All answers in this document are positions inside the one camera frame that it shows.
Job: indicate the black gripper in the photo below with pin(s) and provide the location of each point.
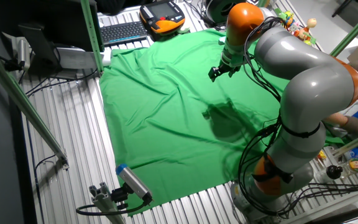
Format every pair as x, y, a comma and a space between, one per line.
230, 63

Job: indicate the silver orange robot arm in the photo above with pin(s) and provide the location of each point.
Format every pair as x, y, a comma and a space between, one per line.
309, 84

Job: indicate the person left hand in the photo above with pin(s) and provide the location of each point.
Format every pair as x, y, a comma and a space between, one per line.
336, 119

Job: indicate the black round spool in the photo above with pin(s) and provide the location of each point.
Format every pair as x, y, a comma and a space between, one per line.
216, 11

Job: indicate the green cloth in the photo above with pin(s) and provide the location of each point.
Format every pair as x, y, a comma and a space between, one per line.
160, 109

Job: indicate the orange black teach pendant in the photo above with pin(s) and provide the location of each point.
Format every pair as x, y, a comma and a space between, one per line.
163, 17

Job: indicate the colourful toy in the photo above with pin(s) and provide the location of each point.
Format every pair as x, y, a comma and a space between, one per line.
287, 18

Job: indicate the yellow green toy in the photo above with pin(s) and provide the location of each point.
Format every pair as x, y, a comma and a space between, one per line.
308, 42

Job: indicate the wooden doll toy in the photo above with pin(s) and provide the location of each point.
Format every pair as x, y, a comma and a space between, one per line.
306, 31

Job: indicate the black keyboard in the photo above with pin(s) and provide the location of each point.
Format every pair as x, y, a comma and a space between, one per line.
123, 32

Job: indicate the white plastic piece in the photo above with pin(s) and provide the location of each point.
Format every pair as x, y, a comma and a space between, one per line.
106, 58

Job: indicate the small yellow toy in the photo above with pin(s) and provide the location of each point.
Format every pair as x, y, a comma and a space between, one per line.
322, 154

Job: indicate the black chair leg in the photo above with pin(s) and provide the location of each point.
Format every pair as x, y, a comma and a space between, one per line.
350, 4

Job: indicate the clear bottle with black cap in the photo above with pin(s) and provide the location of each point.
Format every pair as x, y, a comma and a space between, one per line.
329, 173

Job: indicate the grey monitor stand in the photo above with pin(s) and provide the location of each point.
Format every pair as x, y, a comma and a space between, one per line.
70, 59

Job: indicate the jar with yellow lid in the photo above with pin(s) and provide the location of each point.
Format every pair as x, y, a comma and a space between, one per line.
354, 165

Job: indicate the black monitor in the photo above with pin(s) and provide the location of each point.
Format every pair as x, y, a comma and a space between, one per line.
57, 21

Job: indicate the green frame post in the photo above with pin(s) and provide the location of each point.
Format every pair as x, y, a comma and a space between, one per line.
354, 31
20, 99
262, 3
92, 34
357, 141

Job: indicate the silver camera with blue end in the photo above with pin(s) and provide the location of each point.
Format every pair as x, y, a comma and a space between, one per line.
134, 182

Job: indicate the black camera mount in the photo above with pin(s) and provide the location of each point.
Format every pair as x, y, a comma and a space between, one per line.
120, 195

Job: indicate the aluminium extrusion post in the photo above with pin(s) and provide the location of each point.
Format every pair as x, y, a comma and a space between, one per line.
104, 202

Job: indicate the small silver camera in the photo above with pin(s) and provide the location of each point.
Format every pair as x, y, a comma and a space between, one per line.
23, 53

